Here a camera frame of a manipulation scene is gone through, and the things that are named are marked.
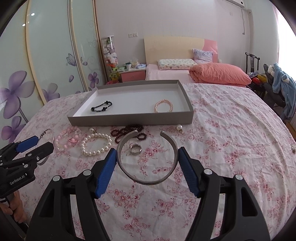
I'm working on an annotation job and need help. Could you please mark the thin silver hoop bangle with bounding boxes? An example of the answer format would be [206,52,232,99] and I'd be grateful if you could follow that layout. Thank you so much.
[35,128,55,166]

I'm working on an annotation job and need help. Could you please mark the pink chunky bead bracelet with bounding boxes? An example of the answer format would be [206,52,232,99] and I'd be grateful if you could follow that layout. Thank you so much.
[54,126,82,152]

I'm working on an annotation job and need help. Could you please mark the white pearl bracelet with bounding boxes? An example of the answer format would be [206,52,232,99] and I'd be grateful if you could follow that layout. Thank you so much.
[80,133,113,157]

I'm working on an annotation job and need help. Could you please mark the black bead bracelet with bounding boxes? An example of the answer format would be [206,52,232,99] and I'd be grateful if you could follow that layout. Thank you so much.
[90,100,113,114]

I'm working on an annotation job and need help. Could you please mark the silver cuff bangle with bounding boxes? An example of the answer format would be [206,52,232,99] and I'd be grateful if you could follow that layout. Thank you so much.
[117,131,178,186]

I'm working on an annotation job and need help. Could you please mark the dark red bead necklace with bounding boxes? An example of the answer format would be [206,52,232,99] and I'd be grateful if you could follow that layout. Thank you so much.
[110,124,147,144]

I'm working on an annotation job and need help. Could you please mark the pink pearl bracelet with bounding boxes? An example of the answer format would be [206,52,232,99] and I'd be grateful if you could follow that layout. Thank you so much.
[154,99,174,114]

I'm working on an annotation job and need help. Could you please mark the person's left hand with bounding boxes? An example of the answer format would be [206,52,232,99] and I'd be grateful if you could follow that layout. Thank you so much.
[1,191,27,223]

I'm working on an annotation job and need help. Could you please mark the floral pink bedspread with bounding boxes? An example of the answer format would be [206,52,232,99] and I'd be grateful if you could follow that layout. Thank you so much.
[11,82,296,241]

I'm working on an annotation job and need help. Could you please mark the sliding floral wardrobe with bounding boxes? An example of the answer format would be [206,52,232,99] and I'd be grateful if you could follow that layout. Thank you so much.
[1,0,106,146]

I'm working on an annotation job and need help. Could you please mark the red lined waste bin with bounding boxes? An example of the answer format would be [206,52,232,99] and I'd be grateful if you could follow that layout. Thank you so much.
[106,80,120,85]

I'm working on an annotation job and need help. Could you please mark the plush toy display tube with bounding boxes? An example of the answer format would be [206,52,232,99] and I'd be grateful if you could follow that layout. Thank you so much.
[102,35,119,82]

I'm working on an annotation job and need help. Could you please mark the black wooden chair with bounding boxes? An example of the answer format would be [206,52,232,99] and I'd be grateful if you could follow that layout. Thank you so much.
[245,52,265,96]

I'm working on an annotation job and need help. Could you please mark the pink nightstand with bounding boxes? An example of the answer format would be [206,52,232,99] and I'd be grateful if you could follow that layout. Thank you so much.
[120,68,146,82]

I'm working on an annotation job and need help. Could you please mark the white mug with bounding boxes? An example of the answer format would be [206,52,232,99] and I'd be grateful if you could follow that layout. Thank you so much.
[125,63,132,71]

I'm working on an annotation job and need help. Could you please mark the grey cardboard tray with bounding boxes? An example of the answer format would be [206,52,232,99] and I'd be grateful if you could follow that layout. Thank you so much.
[68,80,194,126]

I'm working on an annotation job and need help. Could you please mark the blue plush garment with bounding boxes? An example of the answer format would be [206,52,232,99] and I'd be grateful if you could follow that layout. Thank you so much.
[273,63,295,120]

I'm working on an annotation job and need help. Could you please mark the pink bed sheet mattress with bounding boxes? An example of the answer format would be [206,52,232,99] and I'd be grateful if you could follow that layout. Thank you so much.
[145,64,194,83]

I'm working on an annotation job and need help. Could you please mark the folded coral duvet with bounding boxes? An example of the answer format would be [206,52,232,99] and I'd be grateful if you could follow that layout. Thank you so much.
[189,63,251,87]

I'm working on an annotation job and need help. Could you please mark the cream pink headboard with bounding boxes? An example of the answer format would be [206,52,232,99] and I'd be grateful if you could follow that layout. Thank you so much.
[144,36,218,65]

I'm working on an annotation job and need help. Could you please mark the purple patterned pillow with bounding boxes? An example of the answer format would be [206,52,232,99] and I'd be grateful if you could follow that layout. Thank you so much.
[193,49,213,64]

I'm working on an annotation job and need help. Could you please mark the floral white pillow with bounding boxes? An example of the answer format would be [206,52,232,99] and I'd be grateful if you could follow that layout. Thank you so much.
[158,59,197,70]

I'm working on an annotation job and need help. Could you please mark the silver ring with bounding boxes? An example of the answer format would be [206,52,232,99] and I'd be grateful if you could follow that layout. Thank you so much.
[128,143,143,155]

